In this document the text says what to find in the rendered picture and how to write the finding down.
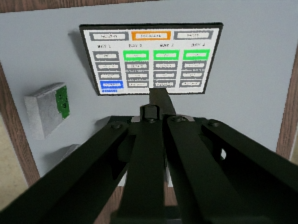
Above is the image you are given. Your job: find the light grey flat mat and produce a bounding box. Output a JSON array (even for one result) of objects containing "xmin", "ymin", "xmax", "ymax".
[{"xmin": 0, "ymin": 0, "xmax": 298, "ymax": 177}]

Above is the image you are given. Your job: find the black drive dock housing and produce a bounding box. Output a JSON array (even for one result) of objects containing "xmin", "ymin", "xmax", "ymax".
[{"xmin": 107, "ymin": 116, "xmax": 207, "ymax": 182}]

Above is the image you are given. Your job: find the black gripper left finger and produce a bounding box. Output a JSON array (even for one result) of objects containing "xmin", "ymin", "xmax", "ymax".
[{"xmin": 0, "ymin": 88, "xmax": 167, "ymax": 224}]

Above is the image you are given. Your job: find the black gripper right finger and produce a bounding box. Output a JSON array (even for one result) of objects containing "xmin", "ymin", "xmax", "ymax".
[{"xmin": 158, "ymin": 88, "xmax": 298, "ymax": 224}]

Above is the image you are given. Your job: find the status display panel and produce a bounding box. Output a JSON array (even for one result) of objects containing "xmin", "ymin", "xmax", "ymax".
[{"xmin": 79, "ymin": 22, "xmax": 224, "ymax": 96}]

